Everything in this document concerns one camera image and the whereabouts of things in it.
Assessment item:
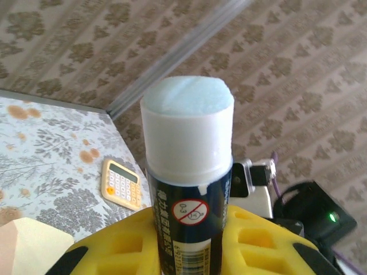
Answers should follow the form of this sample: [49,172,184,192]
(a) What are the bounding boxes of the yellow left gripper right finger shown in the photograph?
[220,203,342,275]

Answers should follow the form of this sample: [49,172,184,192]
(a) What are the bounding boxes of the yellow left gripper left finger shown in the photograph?
[48,206,162,275]

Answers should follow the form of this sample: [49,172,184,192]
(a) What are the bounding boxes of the pink envelope cream inside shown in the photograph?
[0,217,76,275]

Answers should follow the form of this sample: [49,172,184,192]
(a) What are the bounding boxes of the navy white glue stick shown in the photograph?
[140,76,236,275]

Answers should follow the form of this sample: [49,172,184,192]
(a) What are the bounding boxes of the cream yellow calculator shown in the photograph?
[100,159,143,211]

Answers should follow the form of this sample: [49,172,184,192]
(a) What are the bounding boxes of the floral patterned table cover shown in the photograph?
[0,88,153,275]

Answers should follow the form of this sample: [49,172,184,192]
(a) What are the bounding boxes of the aluminium right frame post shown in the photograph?
[106,0,255,120]

